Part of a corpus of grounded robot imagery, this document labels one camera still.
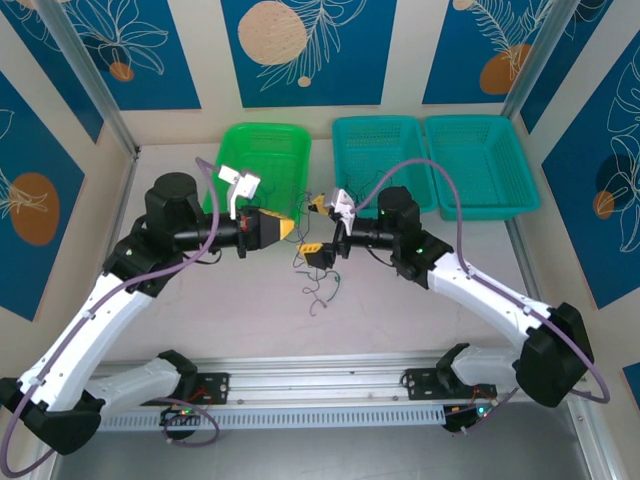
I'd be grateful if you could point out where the thin dark cable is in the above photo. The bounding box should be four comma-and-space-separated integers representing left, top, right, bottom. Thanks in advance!
341, 171, 385, 202

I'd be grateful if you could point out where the thin purple cable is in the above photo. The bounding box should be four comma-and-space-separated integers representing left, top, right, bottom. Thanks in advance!
299, 282, 332, 320

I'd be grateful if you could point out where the green plastic basket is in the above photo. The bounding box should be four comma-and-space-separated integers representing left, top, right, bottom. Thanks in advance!
213, 122, 314, 230

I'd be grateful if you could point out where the teal plastic basket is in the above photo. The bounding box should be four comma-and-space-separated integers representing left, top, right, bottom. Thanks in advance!
423, 114, 542, 223
331, 116, 437, 222

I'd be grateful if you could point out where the small controller circuit board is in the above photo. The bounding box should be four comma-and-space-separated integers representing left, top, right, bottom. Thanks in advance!
441, 403, 497, 434
158, 403, 214, 427

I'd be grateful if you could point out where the grey metal panel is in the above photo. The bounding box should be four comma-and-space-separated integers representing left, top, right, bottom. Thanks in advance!
48, 428, 592, 480

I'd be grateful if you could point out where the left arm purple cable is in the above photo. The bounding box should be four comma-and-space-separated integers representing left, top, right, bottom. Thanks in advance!
0, 156, 222, 477

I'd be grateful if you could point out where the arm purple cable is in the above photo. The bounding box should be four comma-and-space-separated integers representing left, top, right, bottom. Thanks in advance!
0, 156, 222, 477
349, 158, 613, 437

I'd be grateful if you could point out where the aluminium table side rail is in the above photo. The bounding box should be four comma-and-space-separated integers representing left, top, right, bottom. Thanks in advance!
97, 152, 141, 281
503, 215, 544, 304

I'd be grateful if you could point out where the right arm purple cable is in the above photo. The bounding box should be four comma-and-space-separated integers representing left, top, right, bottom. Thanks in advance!
349, 158, 613, 437

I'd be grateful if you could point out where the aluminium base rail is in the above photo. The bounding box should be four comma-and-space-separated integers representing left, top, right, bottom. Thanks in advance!
84, 352, 594, 417

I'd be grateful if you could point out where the blue floral wall poster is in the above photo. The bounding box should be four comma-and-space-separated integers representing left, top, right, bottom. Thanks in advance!
0, 0, 106, 146
541, 33, 640, 312
0, 69, 87, 323
64, 0, 202, 112
221, 0, 399, 108
422, 0, 552, 107
519, 0, 617, 135

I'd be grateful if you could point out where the aluminium frame post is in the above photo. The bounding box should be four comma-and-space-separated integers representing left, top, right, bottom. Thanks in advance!
501, 0, 577, 121
33, 0, 143, 163

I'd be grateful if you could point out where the white slotted cable duct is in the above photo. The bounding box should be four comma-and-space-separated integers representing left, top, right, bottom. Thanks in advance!
97, 403, 447, 432

